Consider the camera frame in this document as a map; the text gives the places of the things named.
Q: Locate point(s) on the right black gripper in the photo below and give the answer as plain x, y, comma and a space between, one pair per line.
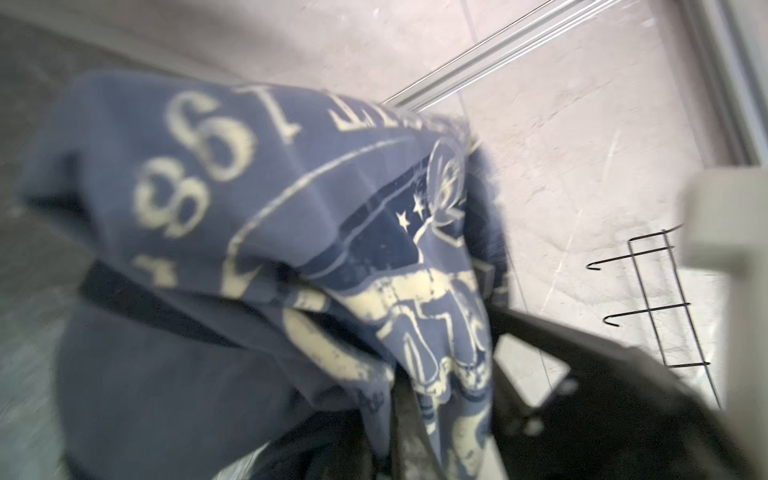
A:
617, 414

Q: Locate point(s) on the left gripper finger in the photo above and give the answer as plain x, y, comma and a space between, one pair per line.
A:
412, 455

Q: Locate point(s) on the grey-blue tank top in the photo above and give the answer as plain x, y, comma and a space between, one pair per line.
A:
268, 262

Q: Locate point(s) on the black wire hook rack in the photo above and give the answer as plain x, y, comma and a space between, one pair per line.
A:
665, 308

